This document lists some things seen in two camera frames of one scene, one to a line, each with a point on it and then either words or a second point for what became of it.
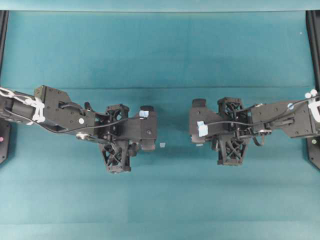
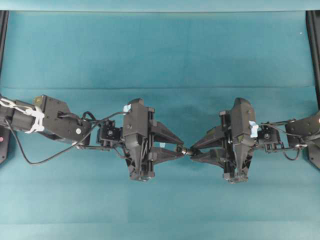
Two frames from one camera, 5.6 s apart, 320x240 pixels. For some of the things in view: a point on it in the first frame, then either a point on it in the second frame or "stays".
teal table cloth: x=55 y=185 stays
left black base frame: x=5 y=132 stays
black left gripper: x=112 y=129 -> x=137 y=122
